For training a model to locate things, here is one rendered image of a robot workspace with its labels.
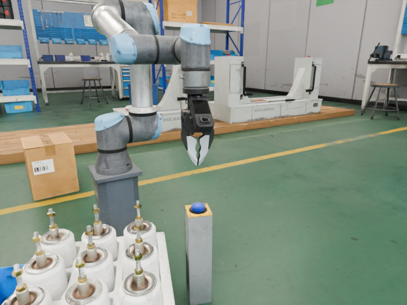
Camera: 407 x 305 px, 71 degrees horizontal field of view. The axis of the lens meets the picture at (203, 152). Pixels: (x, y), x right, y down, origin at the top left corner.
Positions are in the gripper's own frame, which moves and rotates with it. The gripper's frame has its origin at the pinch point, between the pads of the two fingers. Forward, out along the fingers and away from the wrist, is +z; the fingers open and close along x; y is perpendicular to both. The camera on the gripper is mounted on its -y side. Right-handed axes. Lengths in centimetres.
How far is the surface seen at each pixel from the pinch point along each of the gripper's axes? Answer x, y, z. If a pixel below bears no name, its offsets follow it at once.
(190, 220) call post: 2.9, -3.5, 16.1
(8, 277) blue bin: 58, 11, 38
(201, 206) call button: -0.7, -1.2, 13.3
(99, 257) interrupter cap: 27.2, -8.0, 21.0
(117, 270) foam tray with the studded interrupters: 23.8, -4.9, 28.3
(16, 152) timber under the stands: 109, 158, 38
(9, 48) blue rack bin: 213, 460, -50
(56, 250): 39.5, -0.3, 22.7
